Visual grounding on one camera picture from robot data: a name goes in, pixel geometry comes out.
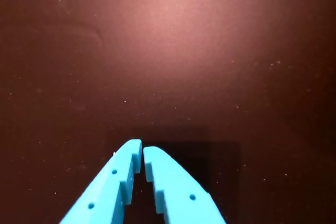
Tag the cyan gripper finger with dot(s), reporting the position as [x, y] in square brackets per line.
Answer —
[178, 195]
[105, 195]

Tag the black table mat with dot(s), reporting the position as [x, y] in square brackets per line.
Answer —
[183, 51]

